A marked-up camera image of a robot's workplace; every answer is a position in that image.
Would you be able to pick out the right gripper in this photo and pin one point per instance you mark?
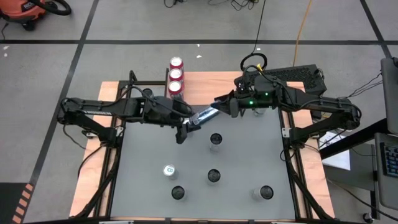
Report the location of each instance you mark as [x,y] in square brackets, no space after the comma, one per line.
[253,101]

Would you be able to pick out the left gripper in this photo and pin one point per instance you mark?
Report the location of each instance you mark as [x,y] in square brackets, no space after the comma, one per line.
[164,110]

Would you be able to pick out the red Fanta soda can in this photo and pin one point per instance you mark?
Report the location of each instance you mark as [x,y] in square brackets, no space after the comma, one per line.
[175,75]
[174,88]
[176,63]

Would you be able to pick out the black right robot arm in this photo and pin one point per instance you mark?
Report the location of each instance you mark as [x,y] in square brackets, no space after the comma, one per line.
[320,102]

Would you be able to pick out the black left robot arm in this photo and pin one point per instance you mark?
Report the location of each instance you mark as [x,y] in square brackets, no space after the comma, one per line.
[124,109]

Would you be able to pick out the white Celsius Arctic Vibe can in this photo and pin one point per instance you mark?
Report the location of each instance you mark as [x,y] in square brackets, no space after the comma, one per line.
[215,143]

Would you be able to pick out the white Celsius Peach Vibe can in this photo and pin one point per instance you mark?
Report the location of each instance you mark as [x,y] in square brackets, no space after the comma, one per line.
[214,176]

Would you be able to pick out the white Celsius can blue palm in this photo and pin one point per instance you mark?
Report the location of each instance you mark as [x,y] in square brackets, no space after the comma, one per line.
[178,193]

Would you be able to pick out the black perforated computer box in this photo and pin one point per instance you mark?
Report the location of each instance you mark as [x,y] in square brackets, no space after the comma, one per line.
[298,76]

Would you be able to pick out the white paper sheet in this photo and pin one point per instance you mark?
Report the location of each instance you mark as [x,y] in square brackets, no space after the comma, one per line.
[339,158]

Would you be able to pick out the grey side desk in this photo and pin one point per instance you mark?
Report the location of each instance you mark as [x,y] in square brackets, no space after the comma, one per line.
[357,174]

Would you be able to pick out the grey laptop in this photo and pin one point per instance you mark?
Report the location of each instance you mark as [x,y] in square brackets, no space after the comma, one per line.
[390,93]

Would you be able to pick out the black keyboard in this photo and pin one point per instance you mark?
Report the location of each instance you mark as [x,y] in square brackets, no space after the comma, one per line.
[391,160]

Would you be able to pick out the black caster wheel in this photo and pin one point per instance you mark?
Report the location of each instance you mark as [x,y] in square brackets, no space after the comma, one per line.
[368,216]

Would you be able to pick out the black mat orange stripes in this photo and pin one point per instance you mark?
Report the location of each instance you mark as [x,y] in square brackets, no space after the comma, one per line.
[12,202]

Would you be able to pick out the orange shop vacuum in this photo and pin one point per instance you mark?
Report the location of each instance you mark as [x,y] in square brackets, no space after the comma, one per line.
[21,9]

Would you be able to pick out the wooden shelf black frame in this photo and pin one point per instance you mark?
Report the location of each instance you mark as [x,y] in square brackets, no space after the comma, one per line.
[211,87]

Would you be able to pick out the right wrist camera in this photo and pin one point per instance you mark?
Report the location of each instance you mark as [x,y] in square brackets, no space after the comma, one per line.
[267,85]

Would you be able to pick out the black aluminium table frame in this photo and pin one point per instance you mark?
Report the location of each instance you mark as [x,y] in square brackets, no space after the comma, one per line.
[294,177]

